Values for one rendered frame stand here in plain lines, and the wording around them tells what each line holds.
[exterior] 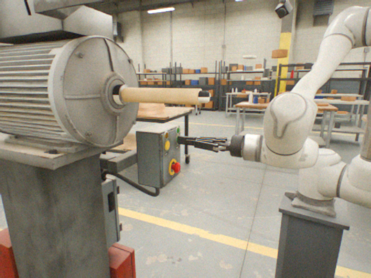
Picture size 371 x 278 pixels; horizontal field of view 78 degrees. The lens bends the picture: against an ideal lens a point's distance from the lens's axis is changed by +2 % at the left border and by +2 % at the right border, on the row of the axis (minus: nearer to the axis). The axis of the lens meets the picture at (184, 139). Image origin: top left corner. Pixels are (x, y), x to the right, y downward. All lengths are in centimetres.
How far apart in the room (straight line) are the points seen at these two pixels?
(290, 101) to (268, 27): 1116
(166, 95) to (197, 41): 1190
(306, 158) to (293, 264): 75
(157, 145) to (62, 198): 30
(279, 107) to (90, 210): 62
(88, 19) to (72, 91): 19
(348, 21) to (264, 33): 1065
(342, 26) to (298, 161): 54
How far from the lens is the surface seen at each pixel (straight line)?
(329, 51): 99
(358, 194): 116
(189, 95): 45
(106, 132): 56
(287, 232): 128
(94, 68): 53
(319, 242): 128
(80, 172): 73
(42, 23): 61
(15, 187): 77
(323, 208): 125
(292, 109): 56
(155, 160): 77
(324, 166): 118
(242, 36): 1180
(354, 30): 105
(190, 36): 1254
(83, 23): 60
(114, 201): 93
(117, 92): 53
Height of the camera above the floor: 128
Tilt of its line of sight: 14 degrees down
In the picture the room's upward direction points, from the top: straight up
